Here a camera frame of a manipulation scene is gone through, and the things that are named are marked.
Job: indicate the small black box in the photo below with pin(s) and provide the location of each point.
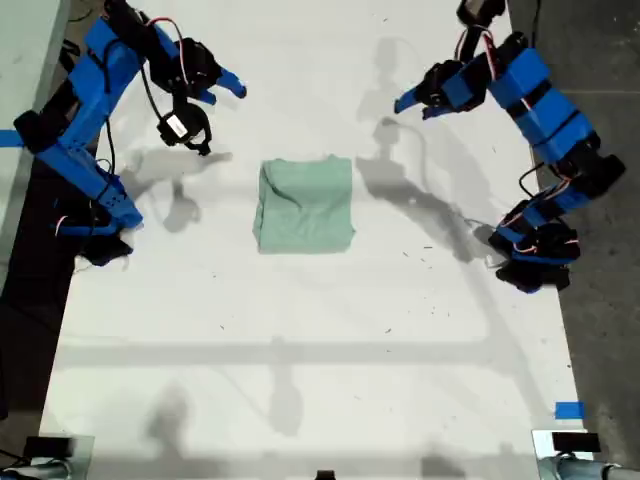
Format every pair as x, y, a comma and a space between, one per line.
47, 446
575, 441

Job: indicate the black bracket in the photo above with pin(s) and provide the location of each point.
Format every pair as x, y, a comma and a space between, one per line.
69, 54

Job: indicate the grey metal tube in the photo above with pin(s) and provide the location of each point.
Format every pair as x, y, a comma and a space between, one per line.
580, 470
45, 471

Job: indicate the blue tape strip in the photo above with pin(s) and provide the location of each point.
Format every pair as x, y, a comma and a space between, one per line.
570, 410
11, 138

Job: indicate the pale green t-shirt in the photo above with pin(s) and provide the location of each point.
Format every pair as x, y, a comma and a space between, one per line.
305, 205

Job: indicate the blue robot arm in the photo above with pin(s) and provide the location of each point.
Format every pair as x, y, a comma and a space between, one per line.
85, 110
550, 115

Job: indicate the shiny metal plate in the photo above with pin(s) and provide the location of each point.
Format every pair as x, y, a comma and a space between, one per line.
82, 460
542, 445

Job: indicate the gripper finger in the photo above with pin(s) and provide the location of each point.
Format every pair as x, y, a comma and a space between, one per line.
410, 101
232, 82
208, 96
433, 111

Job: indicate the black camera box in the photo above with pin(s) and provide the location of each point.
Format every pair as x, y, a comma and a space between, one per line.
175, 128
480, 10

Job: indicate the small black mount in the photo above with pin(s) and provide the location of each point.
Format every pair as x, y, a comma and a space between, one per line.
325, 475

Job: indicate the black camera stalk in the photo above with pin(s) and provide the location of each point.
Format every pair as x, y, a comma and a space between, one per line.
202, 125

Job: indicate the pale side table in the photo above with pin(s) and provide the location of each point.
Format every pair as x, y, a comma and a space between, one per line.
22, 75

